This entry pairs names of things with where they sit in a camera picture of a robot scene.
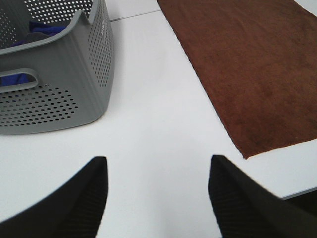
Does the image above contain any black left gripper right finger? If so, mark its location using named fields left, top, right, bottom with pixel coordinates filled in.
left=208, top=155, right=317, bottom=238

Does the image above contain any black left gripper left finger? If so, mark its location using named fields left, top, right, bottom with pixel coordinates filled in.
left=0, top=157, right=108, bottom=238

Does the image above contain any brown towel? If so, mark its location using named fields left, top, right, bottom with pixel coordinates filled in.
left=158, top=0, right=317, bottom=158

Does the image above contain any grey perforated plastic basket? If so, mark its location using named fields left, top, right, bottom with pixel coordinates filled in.
left=0, top=0, right=115, bottom=135

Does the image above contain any blue cloth in basket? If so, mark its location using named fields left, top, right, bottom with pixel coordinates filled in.
left=0, top=21, right=66, bottom=87

